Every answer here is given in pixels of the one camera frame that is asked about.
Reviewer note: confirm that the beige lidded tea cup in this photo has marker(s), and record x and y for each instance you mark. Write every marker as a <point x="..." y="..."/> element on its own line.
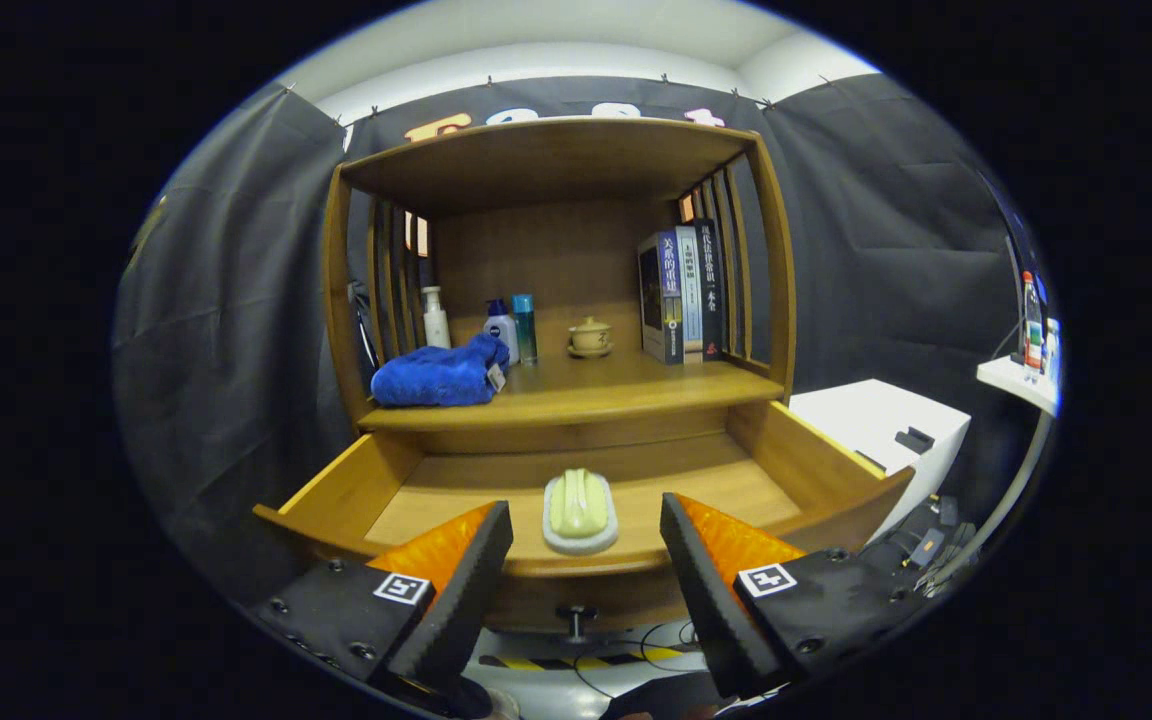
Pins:
<point x="590" y="335"/>

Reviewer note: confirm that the yellow black floor tape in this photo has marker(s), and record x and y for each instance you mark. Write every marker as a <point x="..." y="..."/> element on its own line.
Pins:
<point x="586" y="662"/>

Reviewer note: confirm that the white pump bottle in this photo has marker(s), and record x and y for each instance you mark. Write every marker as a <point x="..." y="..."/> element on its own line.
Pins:
<point x="436" y="325"/>

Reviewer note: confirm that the white cap water bottle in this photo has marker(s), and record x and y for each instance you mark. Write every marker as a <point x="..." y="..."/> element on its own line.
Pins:
<point x="1052" y="350"/>

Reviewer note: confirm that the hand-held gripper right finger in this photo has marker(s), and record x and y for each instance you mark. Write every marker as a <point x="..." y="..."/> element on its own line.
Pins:
<point x="711" y="600"/>

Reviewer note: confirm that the wooden cabinet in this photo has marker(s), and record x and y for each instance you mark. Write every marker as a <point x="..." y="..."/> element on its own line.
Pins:
<point x="556" y="250"/>

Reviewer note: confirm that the green brush with white sponge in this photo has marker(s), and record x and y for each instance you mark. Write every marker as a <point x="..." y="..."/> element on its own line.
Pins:
<point x="579" y="505"/>

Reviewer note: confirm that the white side table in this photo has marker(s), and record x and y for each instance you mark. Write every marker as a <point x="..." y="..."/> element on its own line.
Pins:
<point x="1011" y="375"/>

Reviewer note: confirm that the white bottle with blue cap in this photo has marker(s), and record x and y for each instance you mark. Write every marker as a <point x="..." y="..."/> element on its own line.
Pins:
<point x="502" y="328"/>

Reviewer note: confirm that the wooden drawer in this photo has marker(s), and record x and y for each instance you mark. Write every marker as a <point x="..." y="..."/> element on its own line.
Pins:
<point x="716" y="480"/>

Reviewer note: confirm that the clear teal bottle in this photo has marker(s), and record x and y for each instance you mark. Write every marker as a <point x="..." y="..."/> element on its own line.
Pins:
<point x="524" y="330"/>

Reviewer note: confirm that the red cap water bottle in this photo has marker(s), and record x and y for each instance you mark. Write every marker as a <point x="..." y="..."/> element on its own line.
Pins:
<point x="1033" y="330"/>

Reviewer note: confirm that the blue spine book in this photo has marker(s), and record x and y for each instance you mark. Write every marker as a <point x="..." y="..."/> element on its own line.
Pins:
<point x="654" y="290"/>

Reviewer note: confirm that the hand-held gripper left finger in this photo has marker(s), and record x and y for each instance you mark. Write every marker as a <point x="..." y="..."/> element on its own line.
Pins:
<point x="458" y="600"/>

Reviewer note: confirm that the beige saucer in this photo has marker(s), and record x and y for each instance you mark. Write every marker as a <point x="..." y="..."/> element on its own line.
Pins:
<point x="590" y="353"/>

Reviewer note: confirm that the wooden countertop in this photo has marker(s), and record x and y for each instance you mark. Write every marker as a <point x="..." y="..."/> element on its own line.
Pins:
<point x="586" y="385"/>

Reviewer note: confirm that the black electronic devices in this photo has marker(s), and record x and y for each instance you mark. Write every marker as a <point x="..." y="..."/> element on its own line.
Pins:
<point x="921" y="545"/>

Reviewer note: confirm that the pale spine book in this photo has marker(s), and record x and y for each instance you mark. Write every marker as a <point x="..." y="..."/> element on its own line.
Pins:
<point x="692" y="300"/>

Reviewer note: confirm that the blue towel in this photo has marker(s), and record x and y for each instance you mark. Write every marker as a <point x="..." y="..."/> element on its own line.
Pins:
<point x="436" y="378"/>

